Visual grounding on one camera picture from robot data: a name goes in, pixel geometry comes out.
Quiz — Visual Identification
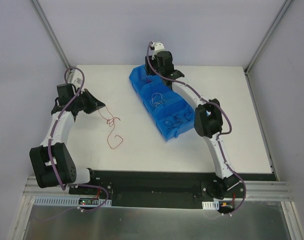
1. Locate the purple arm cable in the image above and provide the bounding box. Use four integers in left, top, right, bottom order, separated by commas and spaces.
146, 41, 247, 217
48, 66, 110, 213

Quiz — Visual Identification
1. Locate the aluminium frame post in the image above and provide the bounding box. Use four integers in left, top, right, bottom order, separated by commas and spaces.
244, 0, 295, 76
29, 0, 71, 68

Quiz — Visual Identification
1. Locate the left white cable duct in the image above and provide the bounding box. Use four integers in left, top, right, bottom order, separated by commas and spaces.
34, 196, 112, 208

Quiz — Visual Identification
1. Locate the left aluminium frame post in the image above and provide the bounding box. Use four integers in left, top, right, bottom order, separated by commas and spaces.
29, 0, 71, 68

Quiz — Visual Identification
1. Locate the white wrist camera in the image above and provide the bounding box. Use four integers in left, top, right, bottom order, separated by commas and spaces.
72, 78, 83, 88
149, 41, 165, 60

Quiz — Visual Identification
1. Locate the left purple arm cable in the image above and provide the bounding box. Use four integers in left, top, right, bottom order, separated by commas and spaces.
48, 66, 110, 213

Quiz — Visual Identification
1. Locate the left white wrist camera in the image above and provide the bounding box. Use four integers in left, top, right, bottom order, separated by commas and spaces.
72, 78, 83, 88

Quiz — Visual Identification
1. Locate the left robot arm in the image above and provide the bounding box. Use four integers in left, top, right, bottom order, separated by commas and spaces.
29, 83, 105, 195

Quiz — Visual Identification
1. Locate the dark blue cable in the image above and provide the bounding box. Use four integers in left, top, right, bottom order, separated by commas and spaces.
163, 111, 194, 131

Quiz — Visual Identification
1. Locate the right white cable duct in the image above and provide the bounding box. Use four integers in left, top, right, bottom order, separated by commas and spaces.
202, 200, 220, 211

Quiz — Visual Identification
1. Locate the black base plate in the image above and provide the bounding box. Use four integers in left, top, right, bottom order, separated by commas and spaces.
69, 170, 245, 209

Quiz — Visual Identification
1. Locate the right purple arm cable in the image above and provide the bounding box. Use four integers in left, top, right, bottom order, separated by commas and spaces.
146, 41, 247, 217

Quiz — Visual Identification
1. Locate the right aluminium frame post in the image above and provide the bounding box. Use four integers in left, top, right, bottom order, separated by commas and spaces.
244, 0, 295, 76

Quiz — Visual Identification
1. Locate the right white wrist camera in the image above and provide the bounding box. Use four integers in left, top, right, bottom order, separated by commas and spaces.
149, 41, 165, 60

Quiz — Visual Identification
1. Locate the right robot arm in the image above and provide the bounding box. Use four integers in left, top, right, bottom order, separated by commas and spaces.
145, 46, 241, 200

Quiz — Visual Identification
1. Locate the blue three-compartment bin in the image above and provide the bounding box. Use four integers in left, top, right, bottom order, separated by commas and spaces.
129, 65, 195, 141

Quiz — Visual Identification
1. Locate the white cable duct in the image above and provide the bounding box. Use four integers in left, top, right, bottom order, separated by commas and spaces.
202, 200, 220, 211
34, 196, 112, 208

